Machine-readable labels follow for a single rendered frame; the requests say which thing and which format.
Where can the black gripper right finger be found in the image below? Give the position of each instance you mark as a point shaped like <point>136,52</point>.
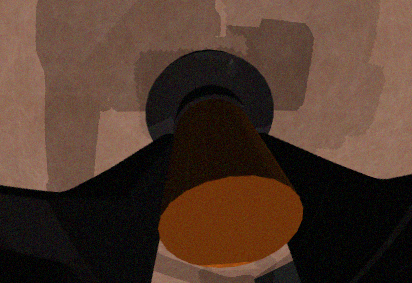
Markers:
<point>349,219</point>

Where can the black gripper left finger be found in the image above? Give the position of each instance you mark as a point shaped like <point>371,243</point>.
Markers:
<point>105,229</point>

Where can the orange knob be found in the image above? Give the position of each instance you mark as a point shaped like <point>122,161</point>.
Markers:
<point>227,202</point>

